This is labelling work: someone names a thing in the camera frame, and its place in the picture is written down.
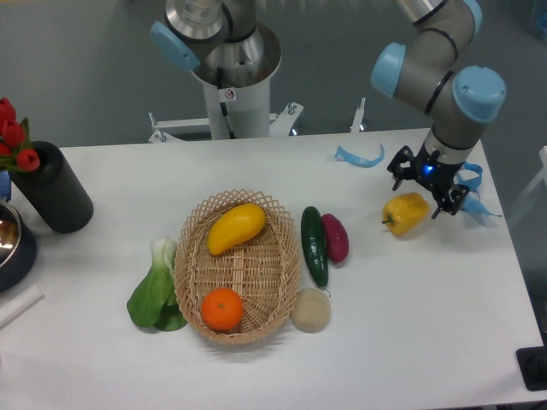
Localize yellow bell pepper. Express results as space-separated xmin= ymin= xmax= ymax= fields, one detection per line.
xmin=381 ymin=192 xmax=430 ymax=237

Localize blue tape strip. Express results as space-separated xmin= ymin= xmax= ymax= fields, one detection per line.
xmin=333 ymin=144 xmax=385 ymax=168

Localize dark bowl with metal inside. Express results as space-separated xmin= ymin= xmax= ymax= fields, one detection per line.
xmin=1 ymin=200 xmax=38 ymax=292

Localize green bok choy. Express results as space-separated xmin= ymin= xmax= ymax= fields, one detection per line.
xmin=126 ymin=237 xmax=187 ymax=331

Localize black device at table edge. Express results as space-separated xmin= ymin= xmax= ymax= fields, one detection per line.
xmin=515 ymin=346 xmax=546 ymax=391

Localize green cucumber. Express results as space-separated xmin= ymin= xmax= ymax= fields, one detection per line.
xmin=300 ymin=206 xmax=329 ymax=290

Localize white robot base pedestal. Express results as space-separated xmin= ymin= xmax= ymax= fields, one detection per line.
xmin=149 ymin=0 xmax=283 ymax=140

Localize white metal frame bracket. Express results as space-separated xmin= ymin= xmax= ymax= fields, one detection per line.
xmin=147 ymin=97 xmax=368 ymax=144

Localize purple sweet potato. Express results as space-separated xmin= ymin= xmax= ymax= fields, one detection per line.
xmin=321 ymin=214 xmax=350 ymax=263

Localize yellow mango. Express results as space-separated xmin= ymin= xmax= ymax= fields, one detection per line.
xmin=207 ymin=203 xmax=266 ymax=255

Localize blue small object left edge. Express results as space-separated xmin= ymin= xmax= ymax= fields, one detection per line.
xmin=0 ymin=171 xmax=12 ymax=202

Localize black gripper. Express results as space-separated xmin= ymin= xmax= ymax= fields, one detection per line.
xmin=387 ymin=128 xmax=470 ymax=220

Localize orange fruit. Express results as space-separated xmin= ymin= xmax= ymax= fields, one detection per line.
xmin=201 ymin=288 xmax=244 ymax=331

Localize white flat stick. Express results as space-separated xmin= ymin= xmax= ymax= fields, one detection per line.
xmin=0 ymin=284 xmax=44 ymax=328

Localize black cylindrical vase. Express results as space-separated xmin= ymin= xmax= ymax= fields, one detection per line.
xmin=9 ymin=141 xmax=94 ymax=233

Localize woven wicker basket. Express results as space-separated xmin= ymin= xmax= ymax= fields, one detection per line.
xmin=174 ymin=190 xmax=302 ymax=344

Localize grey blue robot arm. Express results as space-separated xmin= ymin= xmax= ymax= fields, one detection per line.
xmin=371 ymin=0 xmax=506 ymax=215

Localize beige round potato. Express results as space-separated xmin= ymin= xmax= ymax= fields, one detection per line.
xmin=290 ymin=288 xmax=331 ymax=333

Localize red tulip flowers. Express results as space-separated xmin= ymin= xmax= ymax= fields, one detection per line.
xmin=0 ymin=97 xmax=40 ymax=173

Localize blue crumpled tape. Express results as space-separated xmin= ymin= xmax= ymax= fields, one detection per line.
xmin=456 ymin=161 xmax=503 ymax=225

